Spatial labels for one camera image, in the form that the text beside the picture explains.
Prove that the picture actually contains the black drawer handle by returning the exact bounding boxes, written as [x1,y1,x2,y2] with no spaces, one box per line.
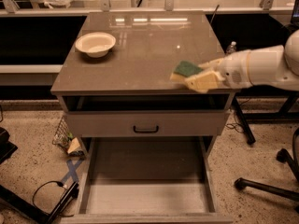
[133,125,160,133]

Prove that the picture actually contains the black cable on floor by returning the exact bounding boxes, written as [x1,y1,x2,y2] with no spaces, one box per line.
[32,179,69,210]

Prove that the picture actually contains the white bowl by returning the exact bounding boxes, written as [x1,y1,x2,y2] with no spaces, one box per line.
[75,32,116,58]

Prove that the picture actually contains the black metal frame leg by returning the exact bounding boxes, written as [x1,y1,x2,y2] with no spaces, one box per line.
[0,181,80,224]

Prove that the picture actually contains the black cables right floor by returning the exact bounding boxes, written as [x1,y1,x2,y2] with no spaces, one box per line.
[224,96,250,134]

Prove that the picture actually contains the black table leg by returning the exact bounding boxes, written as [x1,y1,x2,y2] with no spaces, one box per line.
[232,97,255,145]

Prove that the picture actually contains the open grey bottom drawer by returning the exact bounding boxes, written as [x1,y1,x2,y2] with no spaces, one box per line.
[61,137,233,224]

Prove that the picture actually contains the wire mesh basket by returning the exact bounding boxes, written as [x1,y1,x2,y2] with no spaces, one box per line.
[52,118,84,157]

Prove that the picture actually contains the clear plastic water bottle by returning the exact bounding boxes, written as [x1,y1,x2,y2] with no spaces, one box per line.
[226,41,236,54]

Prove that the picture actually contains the black office chair base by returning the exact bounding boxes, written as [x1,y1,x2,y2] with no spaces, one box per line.
[234,128,299,213]

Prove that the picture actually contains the green yellow sponge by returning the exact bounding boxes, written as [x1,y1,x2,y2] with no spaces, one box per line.
[170,61,203,81]

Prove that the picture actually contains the closed grey drawer front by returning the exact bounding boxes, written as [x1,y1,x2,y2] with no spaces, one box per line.
[65,111,229,137]

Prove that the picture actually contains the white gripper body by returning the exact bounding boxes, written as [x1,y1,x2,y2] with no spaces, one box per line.
[218,49,252,89]

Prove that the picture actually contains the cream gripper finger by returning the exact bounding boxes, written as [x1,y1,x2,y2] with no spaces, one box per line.
[184,70,225,93]
[199,58,223,70]

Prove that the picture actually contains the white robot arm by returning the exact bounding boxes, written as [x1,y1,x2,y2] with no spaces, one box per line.
[184,31,299,92]

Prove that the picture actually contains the grey drawer cabinet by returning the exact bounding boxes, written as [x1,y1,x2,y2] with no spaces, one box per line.
[51,11,235,152]

